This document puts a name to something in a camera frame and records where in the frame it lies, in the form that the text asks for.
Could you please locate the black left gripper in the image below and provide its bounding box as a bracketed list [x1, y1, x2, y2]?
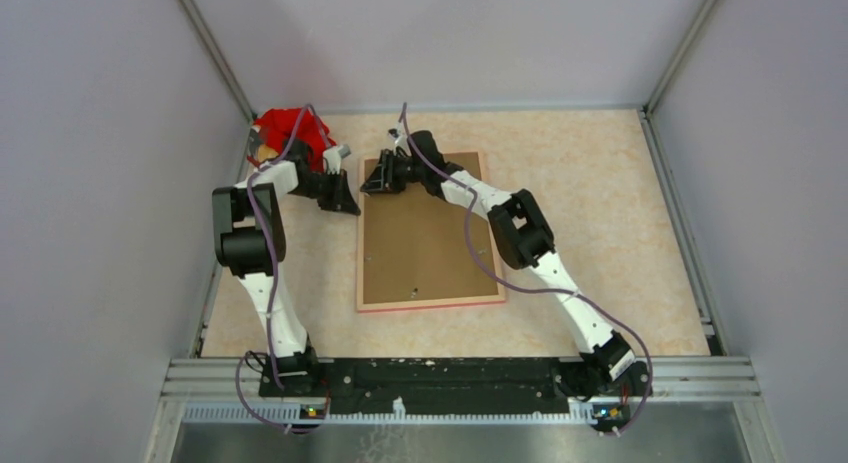
[289, 168, 361, 216]

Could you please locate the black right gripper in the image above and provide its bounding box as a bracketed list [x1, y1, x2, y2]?
[360, 152, 425, 198]

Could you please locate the pink wooden picture frame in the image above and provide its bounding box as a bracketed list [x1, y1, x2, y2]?
[355, 149, 508, 314]

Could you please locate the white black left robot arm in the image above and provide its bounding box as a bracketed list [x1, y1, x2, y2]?
[212, 140, 361, 397]

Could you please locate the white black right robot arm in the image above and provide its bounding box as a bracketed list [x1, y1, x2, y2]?
[360, 128, 636, 395]

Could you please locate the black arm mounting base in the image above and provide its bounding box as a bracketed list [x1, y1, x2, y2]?
[258, 357, 648, 415]

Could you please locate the red plush toy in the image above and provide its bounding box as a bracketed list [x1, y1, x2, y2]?
[246, 108, 336, 172]

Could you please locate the grey cable duct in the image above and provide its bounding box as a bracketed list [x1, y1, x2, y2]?
[183, 398, 625, 427]

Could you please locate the aluminium front rail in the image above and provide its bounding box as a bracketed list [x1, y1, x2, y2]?
[161, 356, 761, 401]

